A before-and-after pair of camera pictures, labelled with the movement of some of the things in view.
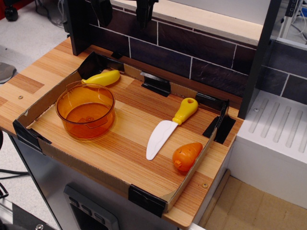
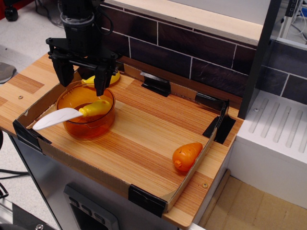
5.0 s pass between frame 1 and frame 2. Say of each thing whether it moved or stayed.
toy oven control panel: stayed
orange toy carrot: stayed
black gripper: moved
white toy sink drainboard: stayed
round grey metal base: stayed
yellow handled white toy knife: moved
